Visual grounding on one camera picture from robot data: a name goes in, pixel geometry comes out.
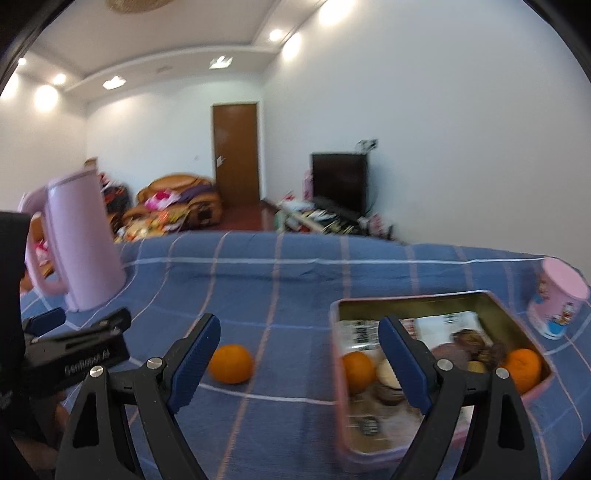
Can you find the rectangular ceiling light panel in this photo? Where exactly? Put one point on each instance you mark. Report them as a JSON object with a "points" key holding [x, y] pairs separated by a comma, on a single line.
{"points": [[114, 83], [220, 61]]}

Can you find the cluttered low tv stand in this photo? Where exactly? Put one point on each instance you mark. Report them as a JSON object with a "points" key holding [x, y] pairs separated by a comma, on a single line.
{"points": [[323, 219]]}

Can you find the large orange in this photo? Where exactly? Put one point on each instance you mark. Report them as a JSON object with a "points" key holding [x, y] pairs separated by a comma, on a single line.
{"points": [[231, 363]]}

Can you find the pink tin box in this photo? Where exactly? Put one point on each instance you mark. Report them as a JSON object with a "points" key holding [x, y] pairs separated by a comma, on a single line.
{"points": [[369, 443]]}

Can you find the dark brown round fruit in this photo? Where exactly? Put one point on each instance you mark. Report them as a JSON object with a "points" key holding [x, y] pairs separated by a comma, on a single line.
{"points": [[471, 339]]}

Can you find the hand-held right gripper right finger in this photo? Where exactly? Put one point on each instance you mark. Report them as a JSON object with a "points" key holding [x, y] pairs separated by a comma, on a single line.
{"points": [[406, 364]]}

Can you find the pink cartoon cup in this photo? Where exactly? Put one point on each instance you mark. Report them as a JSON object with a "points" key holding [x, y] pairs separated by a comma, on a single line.
{"points": [[558, 295]]}

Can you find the pink electric kettle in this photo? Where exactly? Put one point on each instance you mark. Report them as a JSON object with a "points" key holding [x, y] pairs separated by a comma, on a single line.
{"points": [[85, 240]]}

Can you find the pink item beside television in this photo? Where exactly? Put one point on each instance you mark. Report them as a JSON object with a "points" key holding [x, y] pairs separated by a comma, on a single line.
{"points": [[307, 182]]}

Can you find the pile of colourful snack packets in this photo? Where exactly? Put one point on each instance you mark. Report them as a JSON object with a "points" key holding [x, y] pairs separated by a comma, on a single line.
{"points": [[143, 227]]}

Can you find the black television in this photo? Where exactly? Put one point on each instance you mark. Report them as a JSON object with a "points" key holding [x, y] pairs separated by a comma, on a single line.
{"points": [[340, 182]]}

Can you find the wall power socket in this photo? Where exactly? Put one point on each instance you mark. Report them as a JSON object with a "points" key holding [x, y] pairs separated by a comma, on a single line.
{"points": [[369, 144]]}

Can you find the brown leather sofa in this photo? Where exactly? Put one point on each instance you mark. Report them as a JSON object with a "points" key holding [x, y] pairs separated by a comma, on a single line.
{"points": [[184, 203]]}

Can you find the dark purple round fruit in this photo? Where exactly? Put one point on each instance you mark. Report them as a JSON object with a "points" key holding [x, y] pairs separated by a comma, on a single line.
{"points": [[450, 355]]}

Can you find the blue plaid blanket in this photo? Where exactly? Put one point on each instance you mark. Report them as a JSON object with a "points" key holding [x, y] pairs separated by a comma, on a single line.
{"points": [[277, 286]]}

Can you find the brown wooden door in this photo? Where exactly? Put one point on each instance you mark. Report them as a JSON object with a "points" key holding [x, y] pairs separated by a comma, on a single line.
{"points": [[235, 154]]}

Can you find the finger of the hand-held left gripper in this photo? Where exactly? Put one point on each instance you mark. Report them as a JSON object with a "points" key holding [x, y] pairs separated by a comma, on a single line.
{"points": [[92, 325], [44, 319]]}

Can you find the white printed packet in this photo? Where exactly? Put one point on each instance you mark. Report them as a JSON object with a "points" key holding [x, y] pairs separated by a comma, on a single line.
{"points": [[443, 324]]}

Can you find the dark bag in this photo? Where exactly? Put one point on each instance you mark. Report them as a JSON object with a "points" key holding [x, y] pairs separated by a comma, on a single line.
{"points": [[116, 199]]}

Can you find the brown fruit with beige top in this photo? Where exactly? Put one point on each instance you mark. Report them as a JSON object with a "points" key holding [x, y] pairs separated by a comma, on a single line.
{"points": [[387, 373], [388, 396]]}

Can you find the small orange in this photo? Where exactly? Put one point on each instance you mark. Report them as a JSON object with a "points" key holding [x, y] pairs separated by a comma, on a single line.
{"points": [[358, 371], [524, 369]]}

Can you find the woven ceiling lamp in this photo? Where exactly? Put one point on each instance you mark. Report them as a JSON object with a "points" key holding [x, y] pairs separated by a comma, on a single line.
{"points": [[138, 2]]}

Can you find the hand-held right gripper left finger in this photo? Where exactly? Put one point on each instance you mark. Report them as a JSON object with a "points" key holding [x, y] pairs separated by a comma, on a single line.
{"points": [[194, 364]]}

